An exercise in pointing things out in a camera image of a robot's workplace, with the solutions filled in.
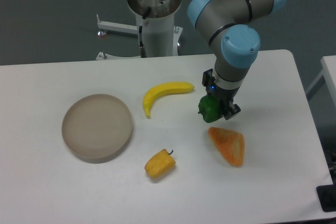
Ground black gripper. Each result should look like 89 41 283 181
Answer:
202 69 241 120

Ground green toy pepper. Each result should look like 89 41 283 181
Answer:
198 95 222 123

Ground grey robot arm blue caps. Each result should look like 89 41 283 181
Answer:
127 0 287 123

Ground yellow toy pepper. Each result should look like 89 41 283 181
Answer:
144 148 176 179

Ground round beige plate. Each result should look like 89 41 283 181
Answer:
61 94 133 164

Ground orange toy pumpkin slice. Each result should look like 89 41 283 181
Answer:
208 127 245 167

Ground yellow toy banana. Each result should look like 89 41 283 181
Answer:
142 81 194 119

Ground white side table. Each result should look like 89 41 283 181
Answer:
305 55 336 104

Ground black clamp at table edge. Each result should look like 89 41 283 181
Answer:
316 184 335 212

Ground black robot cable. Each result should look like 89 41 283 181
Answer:
139 7 152 58

